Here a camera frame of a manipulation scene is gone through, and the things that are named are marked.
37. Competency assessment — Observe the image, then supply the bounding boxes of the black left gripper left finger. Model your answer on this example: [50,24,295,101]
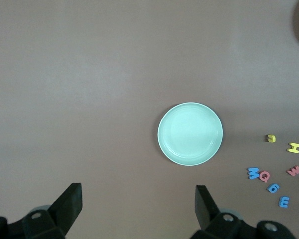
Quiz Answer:
[0,183,83,239]

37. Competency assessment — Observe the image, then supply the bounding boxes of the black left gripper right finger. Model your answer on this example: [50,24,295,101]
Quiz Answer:
[194,185,296,239]

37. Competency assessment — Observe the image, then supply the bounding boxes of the blue foam letter M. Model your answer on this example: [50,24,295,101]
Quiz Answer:
[247,167,260,180]

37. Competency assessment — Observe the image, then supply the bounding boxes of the red foam letter Q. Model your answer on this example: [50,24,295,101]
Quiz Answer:
[258,171,271,183]

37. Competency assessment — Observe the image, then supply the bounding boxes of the blue foam letter g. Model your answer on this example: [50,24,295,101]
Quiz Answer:
[266,183,281,194]

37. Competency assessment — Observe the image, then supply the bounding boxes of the blue foam letter e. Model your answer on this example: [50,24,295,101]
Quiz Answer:
[278,196,290,208]

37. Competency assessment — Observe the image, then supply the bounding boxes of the red foam letter w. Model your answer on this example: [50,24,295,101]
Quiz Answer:
[286,165,299,177]

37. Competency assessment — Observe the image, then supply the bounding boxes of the green round plate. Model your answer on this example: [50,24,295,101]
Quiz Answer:
[157,102,224,167]

